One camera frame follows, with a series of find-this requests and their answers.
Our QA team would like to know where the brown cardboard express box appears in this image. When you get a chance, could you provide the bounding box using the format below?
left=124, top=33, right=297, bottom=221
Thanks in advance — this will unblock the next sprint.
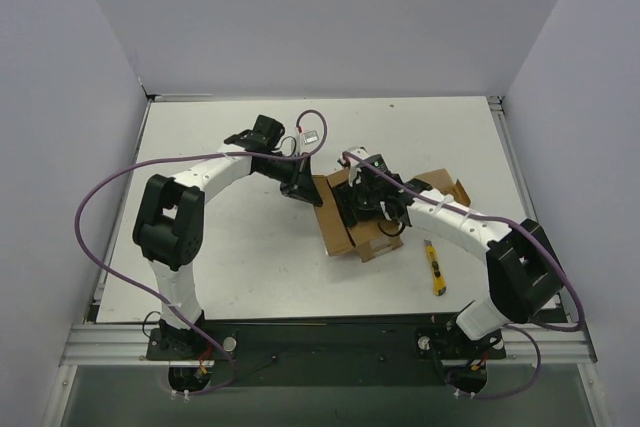
left=310, top=166, right=472, bottom=264

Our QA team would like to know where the yellow utility knife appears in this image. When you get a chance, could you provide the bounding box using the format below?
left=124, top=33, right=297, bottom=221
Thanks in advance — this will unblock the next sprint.
left=424, top=240, right=447, bottom=297

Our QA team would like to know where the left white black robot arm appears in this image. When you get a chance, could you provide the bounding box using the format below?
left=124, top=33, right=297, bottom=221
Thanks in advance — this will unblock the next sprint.
left=133, top=115, right=323, bottom=359

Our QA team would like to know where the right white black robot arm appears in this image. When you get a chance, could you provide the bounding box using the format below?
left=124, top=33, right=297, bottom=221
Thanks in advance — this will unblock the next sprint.
left=338, top=149, right=564, bottom=341

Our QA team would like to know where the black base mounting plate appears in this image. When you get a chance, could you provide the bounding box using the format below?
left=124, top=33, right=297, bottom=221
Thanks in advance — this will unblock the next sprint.
left=146, top=313, right=506, bottom=391

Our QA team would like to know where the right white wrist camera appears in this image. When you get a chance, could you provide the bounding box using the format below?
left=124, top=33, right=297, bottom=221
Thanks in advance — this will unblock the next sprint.
left=338, top=146, right=369, bottom=187

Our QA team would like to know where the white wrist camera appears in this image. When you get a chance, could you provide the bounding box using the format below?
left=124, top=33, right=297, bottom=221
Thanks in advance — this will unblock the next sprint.
left=338, top=146, right=369, bottom=187
left=296, top=130, right=321, bottom=154

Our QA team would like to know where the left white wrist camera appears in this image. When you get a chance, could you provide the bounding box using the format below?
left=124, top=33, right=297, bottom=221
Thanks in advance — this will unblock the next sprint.
left=296, top=130, right=321, bottom=154

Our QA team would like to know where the left side aluminium rail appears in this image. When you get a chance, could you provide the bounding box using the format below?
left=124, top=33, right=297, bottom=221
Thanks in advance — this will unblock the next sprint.
left=83, top=97, right=154, bottom=324

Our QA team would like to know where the front aluminium rail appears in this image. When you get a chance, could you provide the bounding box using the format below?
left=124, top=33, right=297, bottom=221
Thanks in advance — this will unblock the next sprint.
left=61, top=322, right=596, bottom=367

